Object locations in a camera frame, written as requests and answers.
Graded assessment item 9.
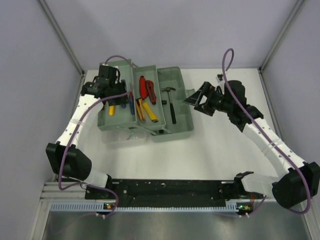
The large red utility knife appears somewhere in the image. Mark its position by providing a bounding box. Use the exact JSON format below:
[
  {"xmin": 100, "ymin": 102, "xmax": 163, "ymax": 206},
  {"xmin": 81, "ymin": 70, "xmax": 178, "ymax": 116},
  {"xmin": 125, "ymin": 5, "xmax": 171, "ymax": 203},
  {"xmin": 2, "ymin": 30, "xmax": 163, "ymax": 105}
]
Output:
[{"xmin": 145, "ymin": 80, "xmax": 157, "ymax": 105}]

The green cantilever tool box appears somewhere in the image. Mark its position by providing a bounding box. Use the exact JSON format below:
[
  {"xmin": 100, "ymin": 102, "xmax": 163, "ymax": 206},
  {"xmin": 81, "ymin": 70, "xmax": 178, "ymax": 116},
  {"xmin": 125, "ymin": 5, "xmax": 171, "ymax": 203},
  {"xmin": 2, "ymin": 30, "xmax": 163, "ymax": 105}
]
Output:
[{"xmin": 97, "ymin": 65, "xmax": 195, "ymax": 143}]

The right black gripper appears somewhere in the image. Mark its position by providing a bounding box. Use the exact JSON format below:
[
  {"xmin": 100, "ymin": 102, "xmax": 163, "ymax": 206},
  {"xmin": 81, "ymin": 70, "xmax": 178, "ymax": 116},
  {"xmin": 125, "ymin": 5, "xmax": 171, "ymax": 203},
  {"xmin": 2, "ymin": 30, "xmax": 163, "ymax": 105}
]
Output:
[{"xmin": 184, "ymin": 82, "xmax": 233, "ymax": 117}]

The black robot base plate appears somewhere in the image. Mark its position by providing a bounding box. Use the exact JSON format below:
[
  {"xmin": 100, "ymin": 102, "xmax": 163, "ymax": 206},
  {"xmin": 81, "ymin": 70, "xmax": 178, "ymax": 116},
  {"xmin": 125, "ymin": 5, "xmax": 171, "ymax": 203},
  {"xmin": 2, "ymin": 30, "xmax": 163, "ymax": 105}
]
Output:
[{"xmin": 84, "ymin": 177, "xmax": 265, "ymax": 202}]

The grey slotted cable duct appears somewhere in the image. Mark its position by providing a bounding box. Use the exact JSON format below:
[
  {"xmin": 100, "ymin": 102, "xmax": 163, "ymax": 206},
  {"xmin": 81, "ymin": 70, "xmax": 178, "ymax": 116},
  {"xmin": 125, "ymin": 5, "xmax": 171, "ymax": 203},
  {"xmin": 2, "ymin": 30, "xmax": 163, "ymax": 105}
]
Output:
[{"xmin": 50, "ymin": 201, "xmax": 239, "ymax": 213}]

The yellow utility knife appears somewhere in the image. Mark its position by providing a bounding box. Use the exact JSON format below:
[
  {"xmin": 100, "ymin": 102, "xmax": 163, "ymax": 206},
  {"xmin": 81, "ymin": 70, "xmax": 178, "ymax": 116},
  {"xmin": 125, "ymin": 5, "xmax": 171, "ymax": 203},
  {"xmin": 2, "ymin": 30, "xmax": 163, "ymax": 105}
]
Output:
[{"xmin": 142, "ymin": 101, "xmax": 159, "ymax": 123}]

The blue red precision screwdriver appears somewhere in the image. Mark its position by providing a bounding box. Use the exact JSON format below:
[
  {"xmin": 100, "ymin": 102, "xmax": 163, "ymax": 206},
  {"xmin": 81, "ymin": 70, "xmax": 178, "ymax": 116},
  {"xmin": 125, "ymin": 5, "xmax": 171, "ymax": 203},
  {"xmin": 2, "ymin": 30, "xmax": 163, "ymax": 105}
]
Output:
[{"xmin": 129, "ymin": 91, "xmax": 135, "ymax": 116}]

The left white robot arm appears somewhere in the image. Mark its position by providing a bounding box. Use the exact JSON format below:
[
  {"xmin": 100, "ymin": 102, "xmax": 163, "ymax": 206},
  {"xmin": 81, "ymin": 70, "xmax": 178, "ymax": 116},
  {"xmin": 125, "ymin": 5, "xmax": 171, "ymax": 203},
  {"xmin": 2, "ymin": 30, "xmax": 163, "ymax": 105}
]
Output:
[{"xmin": 45, "ymin": 64, "xmax": 128, "ymax": 199}]

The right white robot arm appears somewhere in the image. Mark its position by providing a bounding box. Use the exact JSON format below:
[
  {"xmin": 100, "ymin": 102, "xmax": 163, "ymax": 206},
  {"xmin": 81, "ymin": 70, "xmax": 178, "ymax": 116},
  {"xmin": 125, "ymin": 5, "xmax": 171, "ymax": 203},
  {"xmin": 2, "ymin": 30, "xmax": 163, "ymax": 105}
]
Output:
[{"xmin": 184, "ymin": 80, "xmax": 320, "ymax": 209}]

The black handle hammer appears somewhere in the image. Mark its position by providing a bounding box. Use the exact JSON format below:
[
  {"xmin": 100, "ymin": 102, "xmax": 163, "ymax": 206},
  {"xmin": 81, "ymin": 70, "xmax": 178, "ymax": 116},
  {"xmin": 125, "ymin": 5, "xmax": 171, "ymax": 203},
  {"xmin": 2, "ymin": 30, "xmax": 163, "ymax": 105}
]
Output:
[{"xmin": 161, "ymin": 87, "xmax": 177, "ymax": 124}]

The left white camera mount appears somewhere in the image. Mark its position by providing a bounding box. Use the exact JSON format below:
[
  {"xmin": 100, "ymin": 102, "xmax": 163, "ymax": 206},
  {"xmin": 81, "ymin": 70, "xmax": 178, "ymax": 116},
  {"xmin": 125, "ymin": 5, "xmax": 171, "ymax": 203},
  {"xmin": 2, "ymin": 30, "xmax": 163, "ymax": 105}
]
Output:
[{"xmin": 98, "ymin": 63, "xmax": 119, "ymax": 75}]

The aluminium frame rail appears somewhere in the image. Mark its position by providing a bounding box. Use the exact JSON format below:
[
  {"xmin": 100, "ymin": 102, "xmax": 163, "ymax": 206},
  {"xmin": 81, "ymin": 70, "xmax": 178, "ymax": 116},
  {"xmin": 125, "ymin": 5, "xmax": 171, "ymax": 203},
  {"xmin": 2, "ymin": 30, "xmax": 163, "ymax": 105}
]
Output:
[{"xmin": 39, "ymin": 181, "xmax": 315, "ymax": 202}]

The small red utility knife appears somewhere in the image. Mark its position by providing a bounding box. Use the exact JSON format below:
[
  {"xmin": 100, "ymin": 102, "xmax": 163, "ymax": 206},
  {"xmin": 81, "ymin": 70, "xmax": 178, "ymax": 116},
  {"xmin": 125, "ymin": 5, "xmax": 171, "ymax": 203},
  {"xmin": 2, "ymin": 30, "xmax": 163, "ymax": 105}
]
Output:
[{"xmin": 139, "ymin": 75, "xmax": 148, "ymax": 100}]

